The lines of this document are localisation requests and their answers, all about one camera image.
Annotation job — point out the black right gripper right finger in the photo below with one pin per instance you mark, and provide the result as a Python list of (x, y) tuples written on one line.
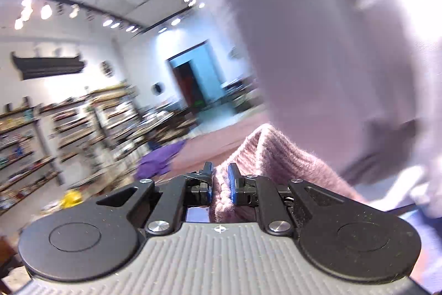
[(280, 209)]

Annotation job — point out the pink knitted sweater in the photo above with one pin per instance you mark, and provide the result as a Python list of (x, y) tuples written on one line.
[(268, 152)]

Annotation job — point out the yellow object on floor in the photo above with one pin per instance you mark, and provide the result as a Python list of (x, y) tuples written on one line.
[(71, 198)]

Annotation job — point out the round black wall ornament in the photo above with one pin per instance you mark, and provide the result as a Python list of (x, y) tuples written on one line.
[(106, 69)]

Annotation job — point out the blue framed doorway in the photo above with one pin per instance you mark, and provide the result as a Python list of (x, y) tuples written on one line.
[(198, 76)]

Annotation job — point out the purple cloth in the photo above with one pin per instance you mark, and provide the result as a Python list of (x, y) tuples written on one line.
[(158, 162)]

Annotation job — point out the dark octagonal wall ornament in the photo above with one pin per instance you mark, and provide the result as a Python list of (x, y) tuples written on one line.
[(157, 88)]

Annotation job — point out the dark wooden wall shelf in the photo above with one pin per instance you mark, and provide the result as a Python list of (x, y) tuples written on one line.
[(34, 68)]

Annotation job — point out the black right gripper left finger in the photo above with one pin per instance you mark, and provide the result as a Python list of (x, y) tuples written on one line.
[(162, 207)]

